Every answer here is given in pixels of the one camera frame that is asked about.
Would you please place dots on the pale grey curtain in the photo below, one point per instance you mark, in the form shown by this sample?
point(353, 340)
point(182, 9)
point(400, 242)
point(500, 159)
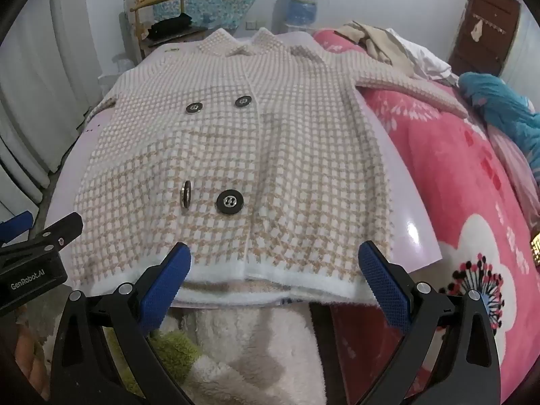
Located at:
point(29, 93)

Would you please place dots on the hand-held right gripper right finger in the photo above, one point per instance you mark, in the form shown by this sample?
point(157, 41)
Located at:
point(384, 287)

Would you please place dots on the glossy lilac printed mat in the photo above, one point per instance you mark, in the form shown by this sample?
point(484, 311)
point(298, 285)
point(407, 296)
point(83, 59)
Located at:
point(405, 202)

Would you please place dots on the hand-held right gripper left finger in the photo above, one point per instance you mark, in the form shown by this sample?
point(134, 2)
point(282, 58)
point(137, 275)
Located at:
point(166, 287)

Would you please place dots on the beige white checked coat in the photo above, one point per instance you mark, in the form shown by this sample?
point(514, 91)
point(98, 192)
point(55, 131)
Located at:
point(253, 156)

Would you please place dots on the beige cloth on door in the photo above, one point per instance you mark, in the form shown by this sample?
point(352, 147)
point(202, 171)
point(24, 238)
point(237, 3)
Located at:
point(478, 31)

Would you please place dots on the wooden chair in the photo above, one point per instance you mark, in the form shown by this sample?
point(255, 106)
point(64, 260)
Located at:
point(141, 21)

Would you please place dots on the pink floral blanket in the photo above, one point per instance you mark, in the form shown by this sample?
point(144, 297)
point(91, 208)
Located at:
point(443, 168)

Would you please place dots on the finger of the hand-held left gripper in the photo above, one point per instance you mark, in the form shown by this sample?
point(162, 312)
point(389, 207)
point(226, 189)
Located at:
point(59, 230)
point(17, 228)

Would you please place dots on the pale pink striped cloth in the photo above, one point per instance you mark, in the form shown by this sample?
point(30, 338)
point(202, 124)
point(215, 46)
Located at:
point(521, 168)

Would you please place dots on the white water dispenser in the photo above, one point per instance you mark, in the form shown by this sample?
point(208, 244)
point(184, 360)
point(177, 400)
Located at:
point(297, 28)

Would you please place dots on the teal fluffy cloth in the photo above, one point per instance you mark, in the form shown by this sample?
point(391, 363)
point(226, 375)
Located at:
point(502, 101)

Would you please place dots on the beige clothes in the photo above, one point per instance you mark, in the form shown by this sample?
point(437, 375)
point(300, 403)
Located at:
point(379, 46)

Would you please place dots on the black folded cloth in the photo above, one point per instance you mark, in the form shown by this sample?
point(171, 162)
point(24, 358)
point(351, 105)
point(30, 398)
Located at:
point(171, 27)

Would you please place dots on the brown wooden door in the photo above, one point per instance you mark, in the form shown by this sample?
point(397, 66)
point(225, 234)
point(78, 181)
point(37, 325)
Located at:
point(498, 17)

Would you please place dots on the white wall socket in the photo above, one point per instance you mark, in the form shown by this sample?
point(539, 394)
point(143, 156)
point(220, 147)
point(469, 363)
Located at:
point(253, 25)

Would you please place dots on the white cloth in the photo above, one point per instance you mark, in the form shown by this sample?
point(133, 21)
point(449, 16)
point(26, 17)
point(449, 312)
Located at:
point(426, 61)

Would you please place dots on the blue water bottle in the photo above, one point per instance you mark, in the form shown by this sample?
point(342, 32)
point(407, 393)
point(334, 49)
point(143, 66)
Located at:
point(303, 4)

